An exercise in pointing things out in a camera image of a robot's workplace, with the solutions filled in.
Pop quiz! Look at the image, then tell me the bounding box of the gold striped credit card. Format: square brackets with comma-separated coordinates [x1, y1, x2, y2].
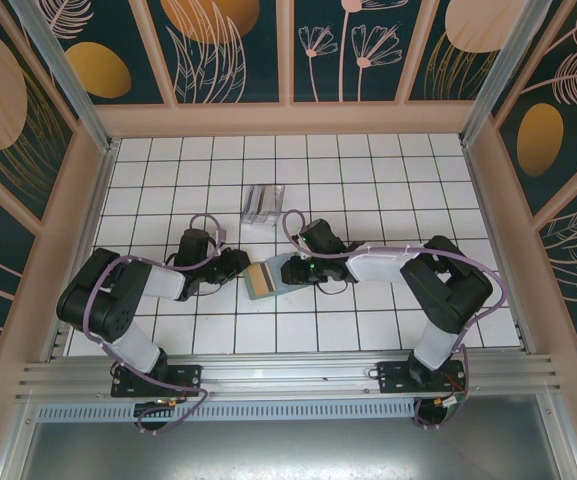
[246, 263, 275, 297]

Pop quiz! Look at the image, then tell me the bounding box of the clear acrylic card holder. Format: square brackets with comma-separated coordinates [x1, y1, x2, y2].
[240, 183, 288, 230]

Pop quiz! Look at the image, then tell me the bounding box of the brown credit card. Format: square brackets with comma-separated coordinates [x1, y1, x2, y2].
[245, 186, 275, 224]

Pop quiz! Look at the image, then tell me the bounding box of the grey metal sheet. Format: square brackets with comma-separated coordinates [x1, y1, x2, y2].
[17, 419, 569, 480]

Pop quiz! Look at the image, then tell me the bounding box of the green electronics board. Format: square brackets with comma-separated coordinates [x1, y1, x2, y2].
[414, 392, 470, 430]

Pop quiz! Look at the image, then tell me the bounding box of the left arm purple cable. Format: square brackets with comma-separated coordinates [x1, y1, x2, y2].
[81, 213, 227, 437]

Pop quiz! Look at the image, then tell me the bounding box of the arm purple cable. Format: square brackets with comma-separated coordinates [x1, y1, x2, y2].
[281, 209, 509, 432]
[81, 213, 227, 437]

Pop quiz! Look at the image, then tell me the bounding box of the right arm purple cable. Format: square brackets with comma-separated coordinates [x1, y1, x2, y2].
[281, 209, 509, 432]

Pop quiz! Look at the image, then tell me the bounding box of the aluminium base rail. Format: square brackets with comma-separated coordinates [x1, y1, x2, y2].
[15, 353, 563, 403]

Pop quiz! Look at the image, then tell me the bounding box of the left black mount plate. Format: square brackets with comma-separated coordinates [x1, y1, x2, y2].
[111, 364, 204, 399]

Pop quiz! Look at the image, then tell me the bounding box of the black mount plate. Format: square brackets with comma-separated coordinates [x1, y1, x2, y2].
[376, 359, 470, 395]
[111, 364, 204, 399]

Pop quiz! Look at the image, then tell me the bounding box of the slotted grey cable duct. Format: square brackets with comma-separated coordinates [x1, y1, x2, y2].
[35, 399, 422, 422]

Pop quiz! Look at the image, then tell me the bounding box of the right black mount plate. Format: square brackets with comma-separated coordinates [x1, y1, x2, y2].
[376, 359, 470, 395]

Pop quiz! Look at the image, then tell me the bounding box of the aluminium side rail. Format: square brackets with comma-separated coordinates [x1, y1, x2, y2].
[467, 144, 532, 351]
[45, 144, 119, 362]

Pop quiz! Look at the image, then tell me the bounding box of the aluminium corner post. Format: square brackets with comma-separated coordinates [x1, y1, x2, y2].
[7, 0, 120, 154]
[459, 0, 568, 147]

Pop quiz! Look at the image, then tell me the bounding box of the aluminium frame bar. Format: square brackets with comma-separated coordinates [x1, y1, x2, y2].
[537, 392, 577, 480]
[0, 399, 39, 480]

